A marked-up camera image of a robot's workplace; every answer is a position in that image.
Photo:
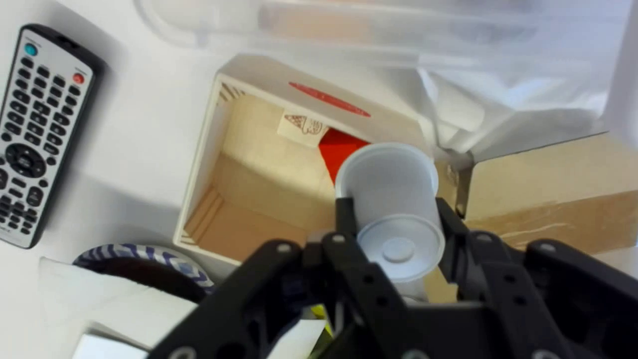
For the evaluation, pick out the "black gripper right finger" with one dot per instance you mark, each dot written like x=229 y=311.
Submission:
x=558 y=305

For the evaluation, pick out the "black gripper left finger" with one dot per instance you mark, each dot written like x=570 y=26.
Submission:
x=279 y=305

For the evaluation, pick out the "clear plastic cup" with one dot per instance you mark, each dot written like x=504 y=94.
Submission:
x=391 y=199

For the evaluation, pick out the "small open wooden box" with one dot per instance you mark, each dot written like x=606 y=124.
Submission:
x=251 y=191

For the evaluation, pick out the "clear plastic box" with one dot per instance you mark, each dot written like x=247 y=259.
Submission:
x=319 y=22

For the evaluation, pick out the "blue striped rim plate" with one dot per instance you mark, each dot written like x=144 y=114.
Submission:
x=152 y=261

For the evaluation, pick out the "white paper sheet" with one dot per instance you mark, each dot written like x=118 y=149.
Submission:
x=120 y=305

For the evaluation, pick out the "red block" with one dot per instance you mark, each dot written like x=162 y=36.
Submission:
x=339 y=151

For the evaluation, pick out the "wooden cube with print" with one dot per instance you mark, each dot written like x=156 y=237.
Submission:
x=301 y=126

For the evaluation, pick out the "black grey remote control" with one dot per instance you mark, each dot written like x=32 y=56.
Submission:
x=40 y=132

